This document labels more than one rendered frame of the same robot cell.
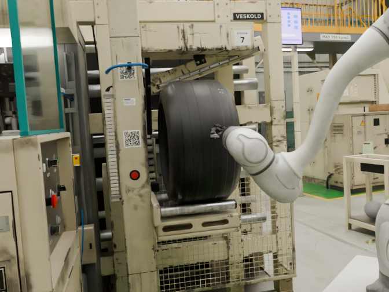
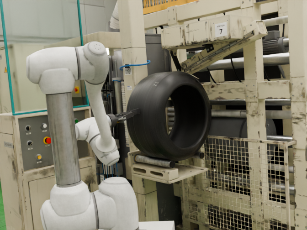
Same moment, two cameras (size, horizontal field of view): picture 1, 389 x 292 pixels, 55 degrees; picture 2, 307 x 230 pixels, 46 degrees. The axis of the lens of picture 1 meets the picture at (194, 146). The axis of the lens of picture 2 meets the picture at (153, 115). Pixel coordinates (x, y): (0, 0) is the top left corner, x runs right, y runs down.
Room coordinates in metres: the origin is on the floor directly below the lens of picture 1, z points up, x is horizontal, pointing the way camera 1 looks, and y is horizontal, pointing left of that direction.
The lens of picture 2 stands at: (0.43, -2.00, 1.44)
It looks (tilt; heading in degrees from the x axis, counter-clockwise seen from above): 6 degrees down; 59
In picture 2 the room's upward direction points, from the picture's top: 4 degrees counter-clockwise
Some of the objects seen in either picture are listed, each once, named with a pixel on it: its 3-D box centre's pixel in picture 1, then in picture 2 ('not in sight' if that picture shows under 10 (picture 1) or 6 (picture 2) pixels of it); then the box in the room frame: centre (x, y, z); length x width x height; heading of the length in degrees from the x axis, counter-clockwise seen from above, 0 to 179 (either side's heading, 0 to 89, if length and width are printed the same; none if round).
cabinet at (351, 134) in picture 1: (361, 150); not in sight; (6.06, -2.72, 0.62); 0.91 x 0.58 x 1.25; 109
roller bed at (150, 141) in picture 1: (138, 165); (182, 125); (2.08, 0.32, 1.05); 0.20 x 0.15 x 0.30; 101
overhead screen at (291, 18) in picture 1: (283, 26); not in sight; (5.65, -1.44, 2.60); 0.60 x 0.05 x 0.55; 109
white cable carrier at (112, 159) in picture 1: (112, 146); (128, 113); (1.63, 0.36, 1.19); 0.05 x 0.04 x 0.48; 11
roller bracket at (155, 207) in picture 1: (153, 205); (150, 154); (1.71, 0.21, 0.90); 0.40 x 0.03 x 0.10; 11
